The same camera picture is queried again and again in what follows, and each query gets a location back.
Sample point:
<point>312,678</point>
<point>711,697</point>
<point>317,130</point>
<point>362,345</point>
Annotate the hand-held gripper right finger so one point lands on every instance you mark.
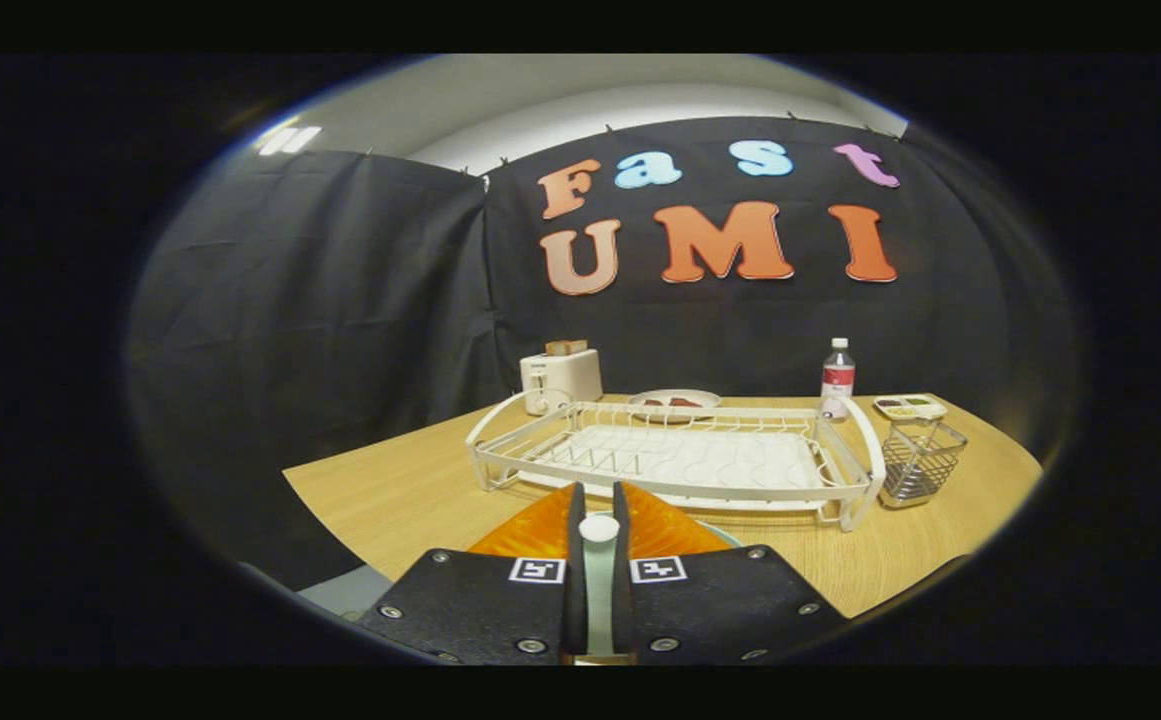
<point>720,605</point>

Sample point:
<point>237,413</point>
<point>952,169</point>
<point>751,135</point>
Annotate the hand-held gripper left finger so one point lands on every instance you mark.
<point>470,605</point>

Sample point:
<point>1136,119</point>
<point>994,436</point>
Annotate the small plate with brown food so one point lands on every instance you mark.
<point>675,401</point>

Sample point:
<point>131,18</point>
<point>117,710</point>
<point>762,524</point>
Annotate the white toaster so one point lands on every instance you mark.
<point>565,380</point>

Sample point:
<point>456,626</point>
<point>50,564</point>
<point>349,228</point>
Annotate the clear plastic water bottle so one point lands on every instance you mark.
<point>837,380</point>

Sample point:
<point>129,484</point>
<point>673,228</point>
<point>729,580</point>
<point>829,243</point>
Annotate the white divided snack tray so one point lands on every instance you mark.
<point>910,407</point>

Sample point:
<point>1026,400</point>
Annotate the toast slices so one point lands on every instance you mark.
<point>566,347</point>

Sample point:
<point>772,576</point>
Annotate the black backdrop cloth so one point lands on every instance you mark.
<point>320,300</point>

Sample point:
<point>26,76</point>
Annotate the ceiling light panel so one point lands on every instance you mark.
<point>290,140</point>

